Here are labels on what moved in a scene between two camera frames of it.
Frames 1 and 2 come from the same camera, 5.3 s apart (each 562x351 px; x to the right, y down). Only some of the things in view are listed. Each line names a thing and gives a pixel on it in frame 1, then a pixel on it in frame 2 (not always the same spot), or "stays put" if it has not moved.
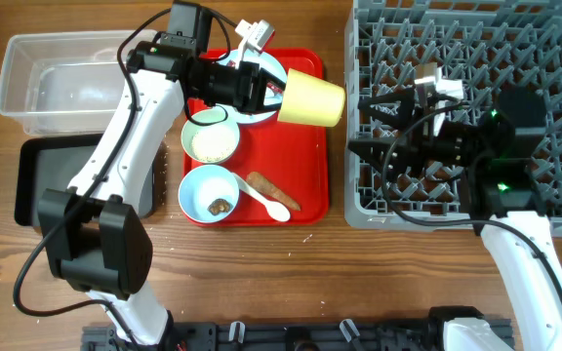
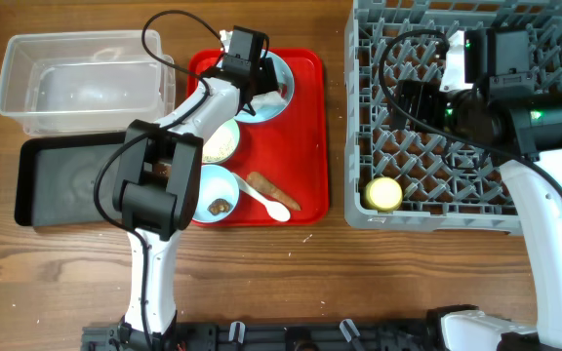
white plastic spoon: (277, 210) stays put
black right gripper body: (456, 143) -> (429, 107)
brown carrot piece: (267, 188) stays put
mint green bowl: (212, 143) stays put
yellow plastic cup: (311, 100) -> (383, 194)
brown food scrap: (219, 206) stays put
